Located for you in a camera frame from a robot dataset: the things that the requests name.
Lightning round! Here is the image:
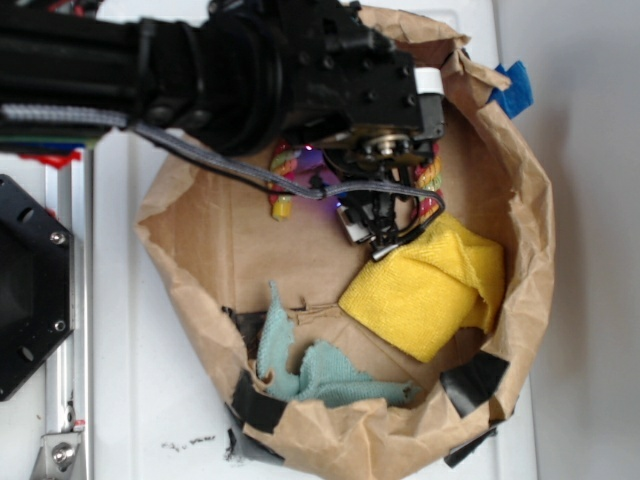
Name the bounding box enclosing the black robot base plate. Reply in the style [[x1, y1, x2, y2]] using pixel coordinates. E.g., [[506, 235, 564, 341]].
[[1, 174, 73, 401]]

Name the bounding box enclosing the blue tape piece right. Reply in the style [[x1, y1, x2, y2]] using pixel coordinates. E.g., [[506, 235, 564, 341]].
[[488, 60, 534, 119]]

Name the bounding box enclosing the white plastic tray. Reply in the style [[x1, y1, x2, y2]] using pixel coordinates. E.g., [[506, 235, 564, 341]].
[[87, 1, 538, 479]]

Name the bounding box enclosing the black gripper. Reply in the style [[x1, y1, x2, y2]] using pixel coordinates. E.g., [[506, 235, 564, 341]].
[[279, 1, 444, 261]]

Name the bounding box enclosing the aluminium extrusion rail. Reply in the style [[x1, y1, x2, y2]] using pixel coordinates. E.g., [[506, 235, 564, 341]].
[[45, 150, 94, 479]]

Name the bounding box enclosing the grey braided cable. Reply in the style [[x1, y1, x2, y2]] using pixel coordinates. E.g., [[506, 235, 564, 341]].
[[0, 102, 447, 236]]

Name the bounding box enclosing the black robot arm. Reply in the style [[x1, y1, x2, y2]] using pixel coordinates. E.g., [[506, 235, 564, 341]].
[[1, 1, 445, 259]]

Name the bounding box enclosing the brown paper bag container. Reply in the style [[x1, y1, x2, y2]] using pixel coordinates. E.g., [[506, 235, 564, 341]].
[[136, 7, 555, 479]]

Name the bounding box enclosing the yellow microfiber cloth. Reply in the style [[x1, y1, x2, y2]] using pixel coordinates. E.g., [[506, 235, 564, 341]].
[[339, 214, 505, 363]]

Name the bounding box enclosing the metal corner bracket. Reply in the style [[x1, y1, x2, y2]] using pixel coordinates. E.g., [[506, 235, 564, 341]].
[[29, 432, 86, 480]]

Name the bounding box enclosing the multicolored twisted rope toy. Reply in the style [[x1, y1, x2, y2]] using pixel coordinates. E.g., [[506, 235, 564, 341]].
[[267, 140, 442, 222]]

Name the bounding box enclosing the teal microfiber cloth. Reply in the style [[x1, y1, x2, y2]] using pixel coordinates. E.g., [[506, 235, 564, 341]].
[[256, 281, 421, 408]]

